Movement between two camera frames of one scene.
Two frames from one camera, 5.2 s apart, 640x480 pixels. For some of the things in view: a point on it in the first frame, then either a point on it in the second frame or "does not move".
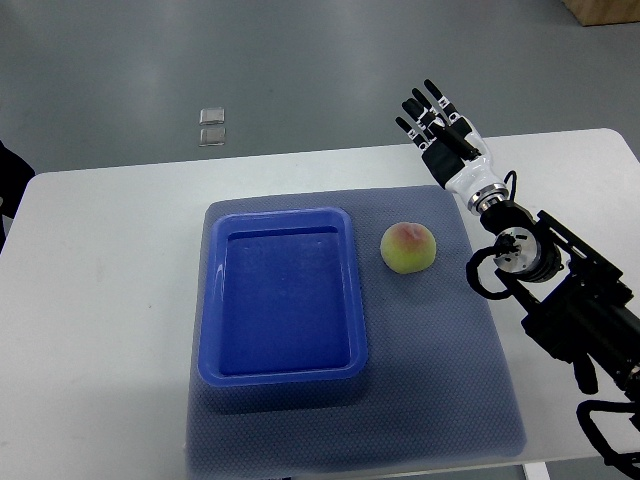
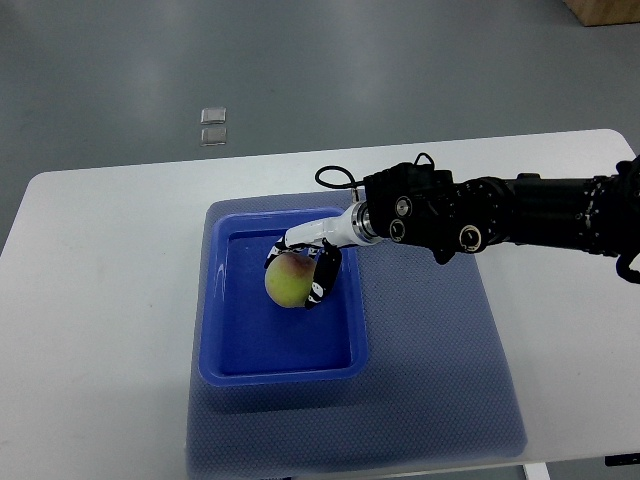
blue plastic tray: x=282 y=303 does not move
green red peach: x=408 y=247 → x=289 y=279
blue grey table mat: x=437 y=386 does not move
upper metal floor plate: x=212 y=116 does not move
